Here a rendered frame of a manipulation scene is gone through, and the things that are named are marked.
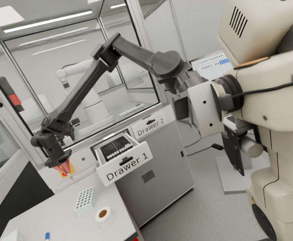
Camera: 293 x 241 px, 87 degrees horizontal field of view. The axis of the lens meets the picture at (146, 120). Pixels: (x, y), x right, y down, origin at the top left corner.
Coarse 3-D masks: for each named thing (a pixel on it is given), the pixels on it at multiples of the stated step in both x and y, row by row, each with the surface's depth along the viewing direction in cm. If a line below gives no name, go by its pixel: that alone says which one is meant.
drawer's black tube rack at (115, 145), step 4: (116, 140) 107; (120, 140) 105; (124, 140) 103; (108, 144) 106; (112, 144) 103; (116, 144) 101; (120, 144) 99; (124, 144) 97; (100, 148) 104; (104, 148) 102; (108, 148) 100; (112, 148) 98; (116, 148) 95; (120, 148) 94; (104, 152) 96; (108, 152) 95; (112, 152) 93; (104, 156) 91; (108, 160) 88
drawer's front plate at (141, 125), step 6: (156, 114) 120; (162, 114) 122; (144, 120) 116; (156, 120) 121; (132, 126) 114; (138, 126) 115; (144, 126) 117; (156, 126) 122; (138, 132) 116; (144, 132) 118; (138, 138) 117
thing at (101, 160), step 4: (120, 136) 114; (124, 136) 116; (128, 136) 108; (112, 140) 112; (128, 140) 115; (132, 140) 101; (104, 144) 110; (136, 144) 95; (96, 148) 108; (96, 152) 102; (100, 152) 110; (100, 156) 108; (100, 160) 90; (104, 160) 101; (100, 164) 85
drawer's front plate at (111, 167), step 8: (144, 144) 83; (128, 152) 80; (136, 152) 82; (144, 152) 84; (112, 160) 78; (120, 160) 79; (144, 160) 85; (96, 168) 76; (104, 168) 76; (112, 168) 78; (120, 168) 80; (128, 168) 82; (104, 176) 77; (112, 176) 79; (120, 176) 81; (104, 184) 78
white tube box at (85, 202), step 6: (84, 192) 85; (90, 192) 82; (96, 192) 86; (78, 198) 81; (84, 198) 79; (90, 198) 77; (78, 204) 77; (84, 204) 76; (90, 204) 74; (78, 210) 74; (84, 210) 75
